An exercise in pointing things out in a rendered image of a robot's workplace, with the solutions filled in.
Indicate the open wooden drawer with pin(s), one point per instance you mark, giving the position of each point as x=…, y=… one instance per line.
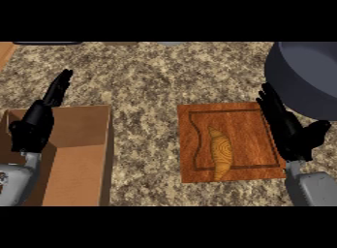
x=74, y=155

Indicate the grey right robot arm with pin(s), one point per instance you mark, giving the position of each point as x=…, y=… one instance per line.
x=312, y=185

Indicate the dark grey pot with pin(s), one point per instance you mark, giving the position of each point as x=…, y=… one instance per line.
x=314, y=77

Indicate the brown wooden cutting board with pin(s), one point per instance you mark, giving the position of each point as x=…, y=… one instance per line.
x=233, y=142

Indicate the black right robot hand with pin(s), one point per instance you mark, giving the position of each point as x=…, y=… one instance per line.
x=290, y=132

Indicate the golden croissant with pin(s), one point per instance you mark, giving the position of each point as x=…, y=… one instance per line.
x=221, y=155

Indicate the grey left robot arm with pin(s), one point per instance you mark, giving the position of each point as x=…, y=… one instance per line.
x=9, y=182

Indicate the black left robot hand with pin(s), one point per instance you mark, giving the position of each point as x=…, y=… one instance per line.
x=32, y=124

